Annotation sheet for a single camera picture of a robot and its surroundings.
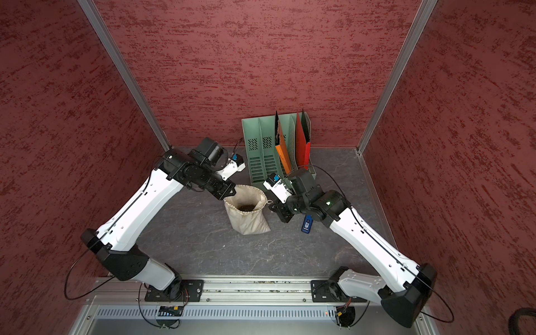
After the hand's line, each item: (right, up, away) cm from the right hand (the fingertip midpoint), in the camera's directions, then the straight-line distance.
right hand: (272, 210), depth 70 cm
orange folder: (+3, +24, +11) cm, 26 cm away
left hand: (-15, +5, -1) cm, 16 cm away
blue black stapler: (+15, -10, +17) cm, 25 cm away
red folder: (+12, +23, +13) cm, 29 cm away
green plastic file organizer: (-7, +21, +46) cm, 51 cm away
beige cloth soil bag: (-8, +1, -7) cm, 11 cm away
